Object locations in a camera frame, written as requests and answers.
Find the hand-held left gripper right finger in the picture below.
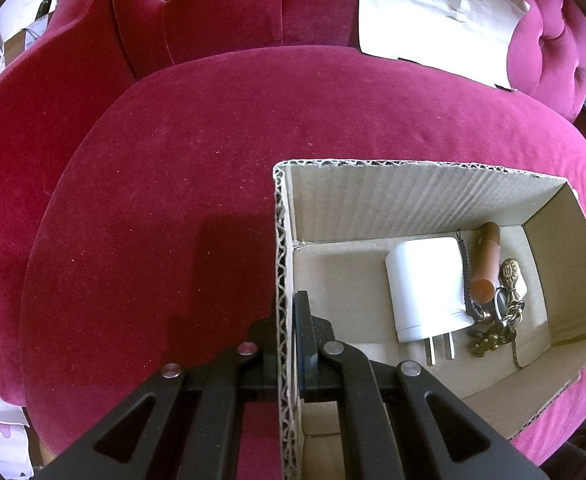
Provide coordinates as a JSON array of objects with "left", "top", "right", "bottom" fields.
[{"left": 296, "top": 291, "right": 548, "bottom": 480}]

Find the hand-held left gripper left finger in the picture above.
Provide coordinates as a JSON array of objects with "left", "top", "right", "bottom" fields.
[{"left": 35, "top": 316, "right": 280, "bottom": 480}]

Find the large white plug charger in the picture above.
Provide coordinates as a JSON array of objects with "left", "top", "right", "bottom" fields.
[{"left": 385, "top": 236, "right": 474, "bottom": 365}]

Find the black braided cord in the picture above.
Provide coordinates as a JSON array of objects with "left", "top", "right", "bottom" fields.
[{"left": 455, "top": 229, "right": 488, "bottom": 323}]

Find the brown cylindrical tube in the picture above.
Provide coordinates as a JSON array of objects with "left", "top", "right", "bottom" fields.
[{"left": 470, "top": 221, "right": 502, "bottom": 306}]

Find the bronze pendant keychain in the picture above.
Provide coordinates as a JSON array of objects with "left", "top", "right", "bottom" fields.
[{"left": 468, "top": 258, "right": 530, "bottom": 372}]

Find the pink velvet armchair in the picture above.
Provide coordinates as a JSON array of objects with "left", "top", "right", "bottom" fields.
[{"left": 0, "top": 0, "right": 586, "bottom": 468}]

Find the white cardboard sheet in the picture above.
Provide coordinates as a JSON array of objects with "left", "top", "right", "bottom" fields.
[{"left": 358, "top": 0, "right": 531, "bottom": 92}]

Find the brown cardboard box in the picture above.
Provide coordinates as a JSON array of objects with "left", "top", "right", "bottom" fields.
[{"left": 4, "top": 19, "right": 54, "bottom": 61}]

